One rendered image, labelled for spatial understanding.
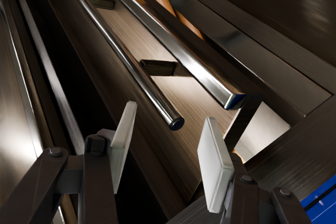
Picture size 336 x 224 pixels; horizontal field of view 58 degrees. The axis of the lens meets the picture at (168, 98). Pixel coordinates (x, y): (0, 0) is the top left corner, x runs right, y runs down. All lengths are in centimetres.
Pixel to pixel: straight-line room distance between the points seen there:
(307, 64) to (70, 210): 33
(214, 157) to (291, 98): 22
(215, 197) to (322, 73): 26
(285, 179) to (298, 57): 16
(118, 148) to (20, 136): 40
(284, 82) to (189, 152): 15
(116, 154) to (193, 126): 18
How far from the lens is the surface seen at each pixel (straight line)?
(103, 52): 55
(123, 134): 17
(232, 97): 26
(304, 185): 34
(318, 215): 30
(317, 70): 40
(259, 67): 42
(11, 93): 64
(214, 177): 18
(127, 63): 34
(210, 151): 19
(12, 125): 59
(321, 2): 50
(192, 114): 33
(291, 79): 40
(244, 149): 85
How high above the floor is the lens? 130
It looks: 2 degrees down
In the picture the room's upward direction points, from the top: 127 degrees counter-clockwise
